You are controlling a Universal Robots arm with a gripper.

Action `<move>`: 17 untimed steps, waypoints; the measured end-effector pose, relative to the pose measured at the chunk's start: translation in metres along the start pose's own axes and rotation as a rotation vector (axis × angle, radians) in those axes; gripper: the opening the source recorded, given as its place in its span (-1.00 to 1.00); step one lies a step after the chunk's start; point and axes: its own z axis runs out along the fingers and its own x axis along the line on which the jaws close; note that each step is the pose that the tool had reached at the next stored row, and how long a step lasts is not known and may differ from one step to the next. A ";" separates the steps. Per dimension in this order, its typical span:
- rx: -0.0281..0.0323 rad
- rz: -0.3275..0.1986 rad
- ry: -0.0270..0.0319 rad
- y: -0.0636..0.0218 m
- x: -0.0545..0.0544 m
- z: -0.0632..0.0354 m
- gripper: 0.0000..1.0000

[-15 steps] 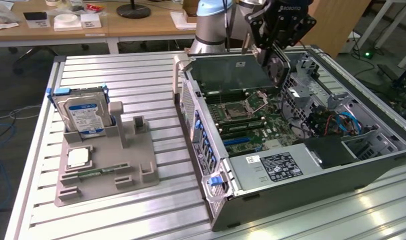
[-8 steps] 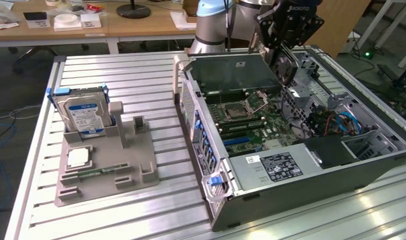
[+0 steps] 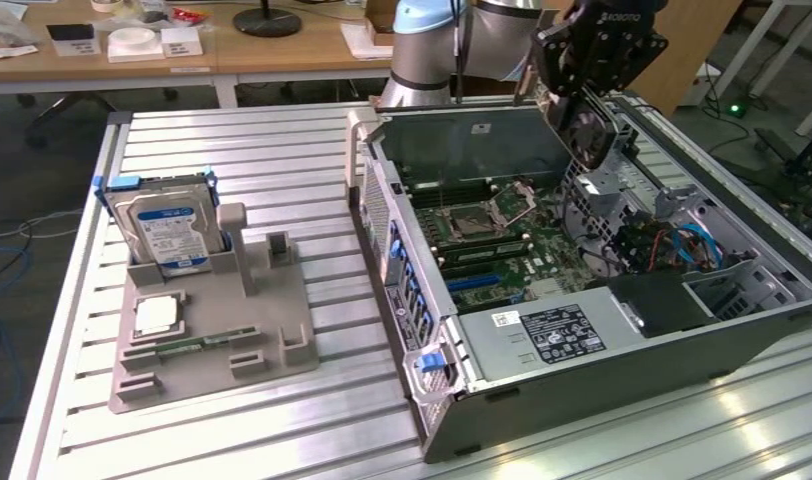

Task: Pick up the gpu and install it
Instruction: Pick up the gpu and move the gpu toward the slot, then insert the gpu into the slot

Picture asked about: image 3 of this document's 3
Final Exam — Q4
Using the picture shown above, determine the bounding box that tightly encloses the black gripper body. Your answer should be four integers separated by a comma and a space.
565, 0, 656, 39

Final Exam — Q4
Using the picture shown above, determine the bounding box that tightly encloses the black cooling fan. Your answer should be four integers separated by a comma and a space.
512, 62, 625, 170

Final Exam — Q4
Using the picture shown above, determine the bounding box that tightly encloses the wooden cabinet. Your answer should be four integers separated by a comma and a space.
623, 0, 746, 117

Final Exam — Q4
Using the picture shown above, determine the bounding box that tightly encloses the perforated metal drive cage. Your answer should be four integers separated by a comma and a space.
557, 147, 655, 236

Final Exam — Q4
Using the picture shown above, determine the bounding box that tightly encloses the metal socket cover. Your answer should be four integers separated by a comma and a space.
487, 180, 540, 220

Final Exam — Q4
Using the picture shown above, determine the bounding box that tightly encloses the open cardboard box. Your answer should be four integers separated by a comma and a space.
364, 0, 400, 35

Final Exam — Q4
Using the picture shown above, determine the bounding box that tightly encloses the stack of white papers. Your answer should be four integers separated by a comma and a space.
340, 22, 396, 61

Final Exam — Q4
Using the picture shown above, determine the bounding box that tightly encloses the CPU socket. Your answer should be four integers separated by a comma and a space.
445, 199, 501, 241

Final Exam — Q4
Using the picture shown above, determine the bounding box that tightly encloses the green motherboard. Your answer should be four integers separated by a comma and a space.
405, 177, 621, 314

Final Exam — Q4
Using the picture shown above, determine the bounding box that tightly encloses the wooden desk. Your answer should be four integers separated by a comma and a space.
0, 0, 241, 109
216, 0, 399, 109

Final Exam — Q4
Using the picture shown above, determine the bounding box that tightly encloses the black installed RAM stick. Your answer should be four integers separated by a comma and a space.
439, 242, 527, 264

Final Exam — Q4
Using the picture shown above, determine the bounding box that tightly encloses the black round lamp base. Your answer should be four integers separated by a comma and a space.
232, 0, 305, 37

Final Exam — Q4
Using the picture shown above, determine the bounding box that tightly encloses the blue expansion slot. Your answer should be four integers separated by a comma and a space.
448, 273, 503, 294

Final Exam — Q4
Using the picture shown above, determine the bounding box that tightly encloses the red packet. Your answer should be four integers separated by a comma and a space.
169, 5, 206, 27

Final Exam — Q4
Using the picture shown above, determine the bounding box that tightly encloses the plain white labelled box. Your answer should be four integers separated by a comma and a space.
160, 27, 205, 58

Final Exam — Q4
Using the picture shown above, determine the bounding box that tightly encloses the grey power supply unit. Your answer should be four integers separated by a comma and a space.
456, 287, 648, 384

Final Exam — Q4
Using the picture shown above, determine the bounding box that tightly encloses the white box with tape roll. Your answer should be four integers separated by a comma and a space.
106, 27, 166, 65

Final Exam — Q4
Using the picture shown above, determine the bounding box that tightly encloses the open grey PC case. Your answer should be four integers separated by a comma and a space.
344, 97, 812, 464

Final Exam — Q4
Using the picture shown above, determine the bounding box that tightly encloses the hard disk in blue caddy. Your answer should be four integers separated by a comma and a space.
92, 169, 222, 279

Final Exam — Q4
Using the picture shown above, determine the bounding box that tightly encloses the grey parts rack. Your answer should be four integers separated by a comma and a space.
108, 202, 321, 416

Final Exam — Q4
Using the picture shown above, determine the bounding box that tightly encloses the white box with black top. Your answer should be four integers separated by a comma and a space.
45, 23, 102, 57

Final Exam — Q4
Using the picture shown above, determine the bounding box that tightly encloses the green RAM stick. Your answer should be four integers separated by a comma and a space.
153, 327, 258, 354

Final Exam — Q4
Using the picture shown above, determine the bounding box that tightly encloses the silver CPU chip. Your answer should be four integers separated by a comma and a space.
133, 298, 185, 337

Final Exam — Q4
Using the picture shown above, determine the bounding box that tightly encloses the clear plastic bag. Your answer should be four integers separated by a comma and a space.
0, 4, 41, 46

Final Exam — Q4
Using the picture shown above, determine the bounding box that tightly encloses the white table frame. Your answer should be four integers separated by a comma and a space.
709, 0, 812, 136

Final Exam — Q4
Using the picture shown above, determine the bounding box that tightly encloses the black stand with cables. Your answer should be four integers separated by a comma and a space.
752, 127, 812, 226

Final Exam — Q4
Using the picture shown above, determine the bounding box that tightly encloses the blue disk wire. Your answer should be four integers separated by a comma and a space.
669, 222, 726, 274

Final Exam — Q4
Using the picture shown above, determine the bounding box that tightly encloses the white floor cable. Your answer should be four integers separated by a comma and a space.
0, 209, 82, 239

